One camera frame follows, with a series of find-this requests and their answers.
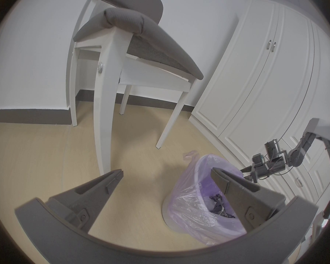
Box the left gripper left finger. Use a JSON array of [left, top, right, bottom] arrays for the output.
[[45, 169, 124, 235]]

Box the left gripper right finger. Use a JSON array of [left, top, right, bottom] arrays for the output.
[[210, 167, 287, 233]]

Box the crumpled black plastic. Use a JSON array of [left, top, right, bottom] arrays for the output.
[[209, 194, 236, 219]]

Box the purple plastic bag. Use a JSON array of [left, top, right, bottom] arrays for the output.
[[167, 150, 248, 246]]

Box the white trash bin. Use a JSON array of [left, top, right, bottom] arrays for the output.
[[162, 162, 247, 245]]

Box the white wardrobe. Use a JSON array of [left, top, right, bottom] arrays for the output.
[[189, 0, 330, 212]]

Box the white chair with grey cushion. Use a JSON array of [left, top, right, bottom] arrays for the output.
[[66, 0, 204, 176]]

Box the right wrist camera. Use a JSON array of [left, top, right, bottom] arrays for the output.
[[265, 138, 285, 159]]

